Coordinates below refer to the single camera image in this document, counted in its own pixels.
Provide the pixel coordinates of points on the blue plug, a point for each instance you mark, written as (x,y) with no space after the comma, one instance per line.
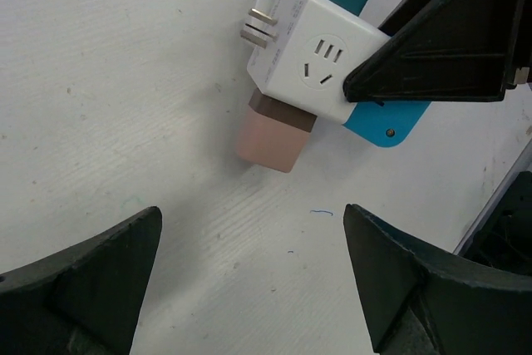
(385,124)

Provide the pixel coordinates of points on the aluminium front rail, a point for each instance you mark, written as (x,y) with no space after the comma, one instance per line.
(489,208)

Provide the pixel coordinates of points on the pink charger plug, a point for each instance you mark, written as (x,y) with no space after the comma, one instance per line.
(273,133)

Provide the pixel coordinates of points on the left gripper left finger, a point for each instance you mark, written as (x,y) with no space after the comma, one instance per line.
(85,299)

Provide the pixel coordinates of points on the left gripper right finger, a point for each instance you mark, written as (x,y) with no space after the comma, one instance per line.
(419,299)

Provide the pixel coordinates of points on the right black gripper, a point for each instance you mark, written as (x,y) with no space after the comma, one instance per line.
(447,50)

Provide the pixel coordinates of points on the white cube socket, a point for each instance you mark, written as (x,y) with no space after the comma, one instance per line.
(305,49)

